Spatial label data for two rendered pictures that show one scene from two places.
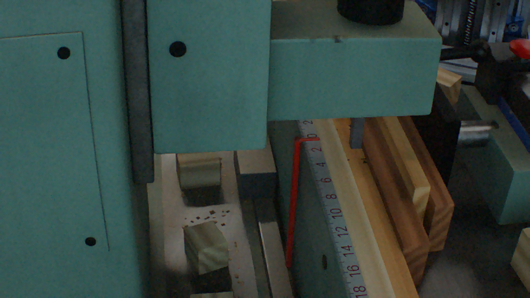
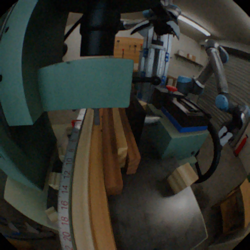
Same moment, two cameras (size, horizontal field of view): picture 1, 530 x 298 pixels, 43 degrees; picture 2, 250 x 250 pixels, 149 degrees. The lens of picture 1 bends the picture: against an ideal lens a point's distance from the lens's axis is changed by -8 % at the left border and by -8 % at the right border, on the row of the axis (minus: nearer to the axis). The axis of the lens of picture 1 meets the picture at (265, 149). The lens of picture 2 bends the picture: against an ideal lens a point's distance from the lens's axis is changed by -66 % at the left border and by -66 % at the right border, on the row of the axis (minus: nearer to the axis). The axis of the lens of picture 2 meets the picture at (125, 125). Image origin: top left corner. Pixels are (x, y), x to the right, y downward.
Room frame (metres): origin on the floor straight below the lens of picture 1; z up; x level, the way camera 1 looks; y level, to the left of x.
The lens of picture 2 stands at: (0.33, -0.12, 1.07)
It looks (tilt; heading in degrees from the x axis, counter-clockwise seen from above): 36 degrees down; 356
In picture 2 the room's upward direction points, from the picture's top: 6 degrees clockwise
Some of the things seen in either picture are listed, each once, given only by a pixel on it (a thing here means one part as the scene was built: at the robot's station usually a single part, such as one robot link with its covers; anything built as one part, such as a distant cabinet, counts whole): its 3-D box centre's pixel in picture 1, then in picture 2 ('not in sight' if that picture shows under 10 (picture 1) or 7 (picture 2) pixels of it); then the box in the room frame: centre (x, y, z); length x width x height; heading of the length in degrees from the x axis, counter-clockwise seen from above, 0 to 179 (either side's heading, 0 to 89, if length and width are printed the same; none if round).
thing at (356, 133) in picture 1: (358, 120); (96, 112); (0.49, -0.08, 0.97); 0.01 x 0.01 x 0.05; 9
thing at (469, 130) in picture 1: (459, 135); (145, 120); (0.52, -0.17, 0.95); 0.09 x 0.07 x 0.09; 9
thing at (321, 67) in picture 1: (339, 64); (84, 84); (0.49, -0.06, 1.03); 0.14 x 0.07 x 0.09; 99
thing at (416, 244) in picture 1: (376, 174); (108, 136); (0.49, -0.10, 0.92); 0.23 x 0.02 x 0.04; 9
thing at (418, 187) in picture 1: (383, 136); (115, 120); (0.54, -0.11, 0.93); 0.22 x 0.01 x 0.06; 9
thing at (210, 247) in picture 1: (205, 247); (64, 154); (0.50, 0.05, 0.82); 0.04 x 0.03 x 0.03; 29
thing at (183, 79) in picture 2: not in sight; (184, 84); (1.06, -0.61, 0.98); 0.13 x 0.12 x 0.14; 91
